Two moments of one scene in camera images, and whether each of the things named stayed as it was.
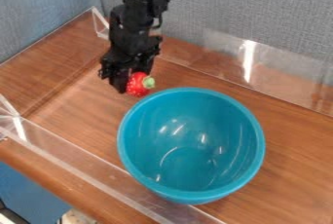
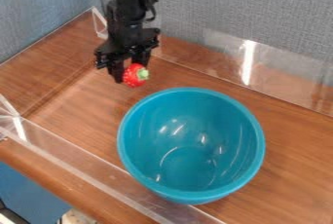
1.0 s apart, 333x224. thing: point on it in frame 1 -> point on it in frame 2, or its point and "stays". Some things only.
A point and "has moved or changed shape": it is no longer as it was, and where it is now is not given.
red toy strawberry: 139,83 has moved or changed shape
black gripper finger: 117,82 -> 115,66
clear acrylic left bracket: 10,119 stays
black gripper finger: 147,63 -> 141,56
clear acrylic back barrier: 287,75 stays
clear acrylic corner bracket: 101,23 stays
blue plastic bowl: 191,144 stays
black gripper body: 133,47 stays
